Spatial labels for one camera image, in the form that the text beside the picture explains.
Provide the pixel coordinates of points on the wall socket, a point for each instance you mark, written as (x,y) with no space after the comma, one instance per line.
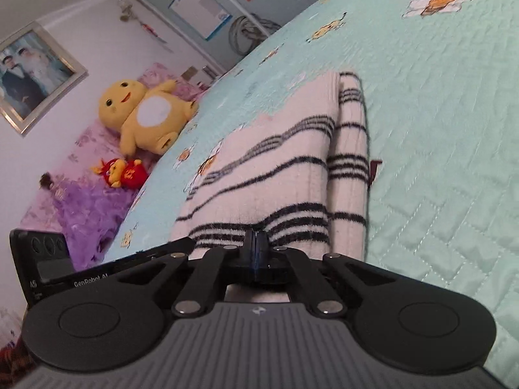
(188,75)

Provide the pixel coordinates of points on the red plush toy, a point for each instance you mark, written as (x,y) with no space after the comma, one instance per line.
(119,172)

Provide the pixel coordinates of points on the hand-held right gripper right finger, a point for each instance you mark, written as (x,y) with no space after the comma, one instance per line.
(261,251)

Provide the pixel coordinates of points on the sliding-door wardrobe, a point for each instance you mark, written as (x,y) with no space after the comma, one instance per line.
(243,8)

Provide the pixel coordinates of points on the mint bee-print quilted bedspread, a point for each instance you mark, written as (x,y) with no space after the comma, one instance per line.
(425,129)

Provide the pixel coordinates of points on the framed picture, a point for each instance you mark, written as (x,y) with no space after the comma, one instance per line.
(32,77)

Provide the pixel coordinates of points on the white black-striped knit sweater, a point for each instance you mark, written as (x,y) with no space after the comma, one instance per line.
(292,170)

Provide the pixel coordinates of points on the red hanging ornament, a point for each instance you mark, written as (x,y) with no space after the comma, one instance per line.
(146,26)

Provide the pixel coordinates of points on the purple fluffy cloth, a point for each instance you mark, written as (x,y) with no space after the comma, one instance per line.
(89,219)

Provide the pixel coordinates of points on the blue-bordered poster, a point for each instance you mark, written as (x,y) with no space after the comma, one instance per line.
(200,10)

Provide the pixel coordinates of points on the metal cup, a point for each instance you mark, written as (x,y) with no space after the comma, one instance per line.
(209,73)

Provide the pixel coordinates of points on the yellow plush toy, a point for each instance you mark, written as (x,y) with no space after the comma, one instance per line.
(142,117)

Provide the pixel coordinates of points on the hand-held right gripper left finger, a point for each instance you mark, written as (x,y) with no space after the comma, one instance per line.
(248,251)

